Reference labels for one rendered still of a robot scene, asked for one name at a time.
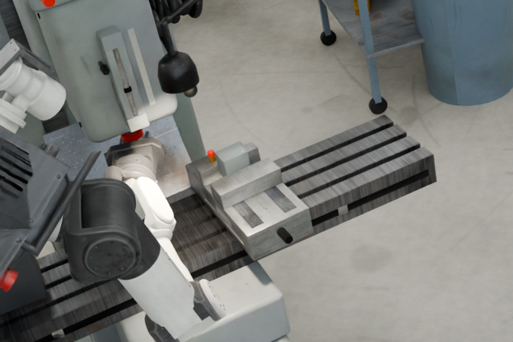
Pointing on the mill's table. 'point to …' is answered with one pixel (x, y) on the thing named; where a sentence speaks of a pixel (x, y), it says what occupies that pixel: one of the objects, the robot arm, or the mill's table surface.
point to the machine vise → (253, 209)
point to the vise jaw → (246, 182)
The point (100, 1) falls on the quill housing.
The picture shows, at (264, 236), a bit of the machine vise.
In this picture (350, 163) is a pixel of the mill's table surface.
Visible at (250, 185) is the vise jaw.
